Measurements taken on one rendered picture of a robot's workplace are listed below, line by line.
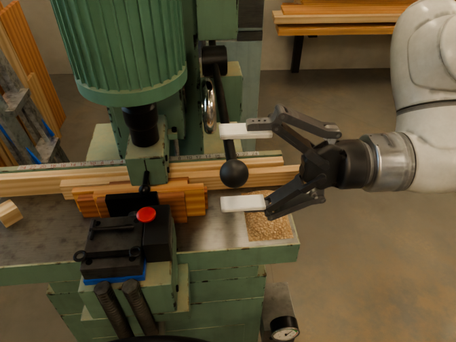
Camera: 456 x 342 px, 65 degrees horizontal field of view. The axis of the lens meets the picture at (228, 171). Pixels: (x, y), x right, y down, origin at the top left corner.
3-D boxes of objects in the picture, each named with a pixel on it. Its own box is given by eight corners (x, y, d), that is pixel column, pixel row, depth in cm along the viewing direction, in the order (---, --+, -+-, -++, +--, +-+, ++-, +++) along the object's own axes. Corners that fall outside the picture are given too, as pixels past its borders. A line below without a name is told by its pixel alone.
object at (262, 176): (65, 199, 75) (59, 186, 72) (67, 193, 77) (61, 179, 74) (325, 182, 79) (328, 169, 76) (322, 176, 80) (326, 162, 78)
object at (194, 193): (102, 222, 71) (92, 196, 66) (103, 216, 72) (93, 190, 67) (205, 215, 72) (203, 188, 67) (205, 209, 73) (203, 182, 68)
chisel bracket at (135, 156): (132, 192, 70) (123, 159, 64) (138, 146, 80) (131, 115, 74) (171, 190, 70) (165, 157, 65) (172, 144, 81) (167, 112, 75)
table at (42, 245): (-47, 341, 60) (-67, 325, 56) (15, 204, 82) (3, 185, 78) (311, 308, 64) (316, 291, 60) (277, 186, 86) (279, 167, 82)
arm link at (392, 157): (393, 120, 56) (355, 121, 55) (423, 155, 49) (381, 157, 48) (377, 166, 61) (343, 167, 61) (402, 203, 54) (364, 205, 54)
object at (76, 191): (79, 212, 73) (70, 192, 69) (81, 206, 74) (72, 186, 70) (189, 204, 74) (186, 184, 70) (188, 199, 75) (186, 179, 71)
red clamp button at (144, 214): (136, 224, 56) (135, 220, 55) (138, 210, 58) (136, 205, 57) (155, 223, 56) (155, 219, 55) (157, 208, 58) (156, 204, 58)
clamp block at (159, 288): (89, 320, 60) (73, 292, 53) (102, 251, 69) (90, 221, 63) (180, 312, 61) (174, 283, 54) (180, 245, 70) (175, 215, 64)
